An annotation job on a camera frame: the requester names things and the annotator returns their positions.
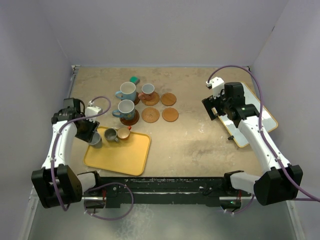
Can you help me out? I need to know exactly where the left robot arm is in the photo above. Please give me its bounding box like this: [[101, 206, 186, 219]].
[[31, 98, 103, 210]]

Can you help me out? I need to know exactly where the orange wooden coaster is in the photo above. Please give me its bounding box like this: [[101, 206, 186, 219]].
[[162, 107, 179, 122], [160, 92, 177, 106]]

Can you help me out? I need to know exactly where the small brown cup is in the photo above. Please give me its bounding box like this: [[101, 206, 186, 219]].
[[117, 126, 132, 140]]

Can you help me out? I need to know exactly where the whiteboard with yellow frame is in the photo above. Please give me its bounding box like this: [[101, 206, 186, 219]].
[[218, 82, 278, 148]]

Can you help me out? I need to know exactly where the pink cup orange handle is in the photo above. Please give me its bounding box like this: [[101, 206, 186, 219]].
[[138, 83, 155, 101]]

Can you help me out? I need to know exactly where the dark brown wooden coaster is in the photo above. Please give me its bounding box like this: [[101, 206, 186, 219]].
[[120, 110, 140, 126], [134, 92, 140, 105]]

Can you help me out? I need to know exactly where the yellow plastic tray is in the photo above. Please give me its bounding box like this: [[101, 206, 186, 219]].
[[83, 126, 151, 176]]

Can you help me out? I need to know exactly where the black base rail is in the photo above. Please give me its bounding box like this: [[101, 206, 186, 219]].
[[82, 173, 251, 208]]

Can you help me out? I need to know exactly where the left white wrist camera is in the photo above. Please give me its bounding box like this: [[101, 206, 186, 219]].
[[85, 100, 103, 123]]

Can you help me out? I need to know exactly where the woven light brown coaster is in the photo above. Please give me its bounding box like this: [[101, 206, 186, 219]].
[[141, 92, 160, 107], [141, 107, 160, 123]]

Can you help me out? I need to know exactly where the green whiteboard eraser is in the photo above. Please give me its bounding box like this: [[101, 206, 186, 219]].
[[129, 76, 140, 85]]

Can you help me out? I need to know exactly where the large light blue mug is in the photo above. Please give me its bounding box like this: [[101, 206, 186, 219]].
[[115, 82, 137, 102]]

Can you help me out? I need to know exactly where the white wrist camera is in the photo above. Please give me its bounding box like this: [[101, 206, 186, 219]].
[[85, 100, 103, 123], [206, 77, 225, 99]]

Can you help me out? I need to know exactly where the grey mug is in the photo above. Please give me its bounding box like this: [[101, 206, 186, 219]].
[[88, 131, 103, 149]]

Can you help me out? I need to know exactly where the blue floral mug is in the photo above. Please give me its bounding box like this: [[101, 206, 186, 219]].
[[112, 99, 135, 120]]

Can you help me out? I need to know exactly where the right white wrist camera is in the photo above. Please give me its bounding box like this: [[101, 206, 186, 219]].
[[206, 77, 225, 99]]

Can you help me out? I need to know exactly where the small olive grey cup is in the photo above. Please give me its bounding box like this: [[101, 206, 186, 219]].
[[104, 128, 119, 143]]

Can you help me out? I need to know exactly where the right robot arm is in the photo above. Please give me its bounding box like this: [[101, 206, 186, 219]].
[[202, 77, 303, 206]]

